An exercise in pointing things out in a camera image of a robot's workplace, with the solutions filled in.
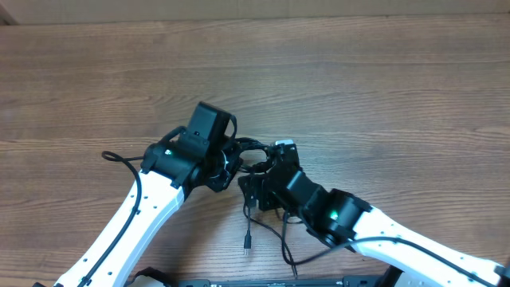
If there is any black split-end USB cable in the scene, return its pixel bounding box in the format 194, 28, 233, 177
234, 136, 300, 280

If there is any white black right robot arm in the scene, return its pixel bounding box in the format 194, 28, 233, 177
239, 140, 509, 286

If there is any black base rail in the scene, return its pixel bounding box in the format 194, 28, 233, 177
127, 266, 403, 287

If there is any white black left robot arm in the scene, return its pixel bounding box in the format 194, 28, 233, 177
55, 102, 241, 287

